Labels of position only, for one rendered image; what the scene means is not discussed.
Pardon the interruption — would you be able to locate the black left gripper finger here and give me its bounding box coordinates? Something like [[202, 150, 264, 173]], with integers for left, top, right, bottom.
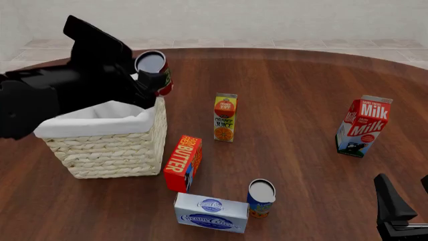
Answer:
[[115, 64, 158, 110], [137, 69, 167, 96]]

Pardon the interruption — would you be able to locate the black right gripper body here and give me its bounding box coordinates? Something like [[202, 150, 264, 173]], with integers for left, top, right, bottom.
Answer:
[[376, 217, 428, 241]]

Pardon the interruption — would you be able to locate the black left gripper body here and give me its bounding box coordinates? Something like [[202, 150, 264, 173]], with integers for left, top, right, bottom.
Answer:
[[62, 14, 134, 76]]

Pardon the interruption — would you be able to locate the red tomato sauce tin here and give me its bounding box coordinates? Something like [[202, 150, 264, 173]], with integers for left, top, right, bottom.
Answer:
[[134, 50, 175, 98]]

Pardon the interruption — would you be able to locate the white cloth basket liner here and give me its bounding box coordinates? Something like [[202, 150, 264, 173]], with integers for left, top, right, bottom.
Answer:
[[33, 72, 158, 139]]

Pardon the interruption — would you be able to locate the pale wicker basket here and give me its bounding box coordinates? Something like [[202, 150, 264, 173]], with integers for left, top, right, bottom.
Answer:
[[42, 96, 168, 179]]

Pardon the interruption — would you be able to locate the red and white milk carton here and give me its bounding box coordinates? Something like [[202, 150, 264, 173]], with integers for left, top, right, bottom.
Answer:
[[335, 94, 394, 159]]

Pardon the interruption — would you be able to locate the orange juice carton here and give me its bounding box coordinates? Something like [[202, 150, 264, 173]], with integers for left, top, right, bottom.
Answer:
[[213, 92, 239, 143]]

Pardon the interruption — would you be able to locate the red butter box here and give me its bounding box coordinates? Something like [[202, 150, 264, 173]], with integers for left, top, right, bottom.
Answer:
[[163, 135, 203, 194]]

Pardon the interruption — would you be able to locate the blue soup tin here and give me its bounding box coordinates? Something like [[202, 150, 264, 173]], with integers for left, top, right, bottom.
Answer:
[[246, 177, 277, 219]]

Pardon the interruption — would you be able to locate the pale blue cream cheese box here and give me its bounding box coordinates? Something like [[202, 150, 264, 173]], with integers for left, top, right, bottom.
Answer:
[[173, 191, 250, 234]]

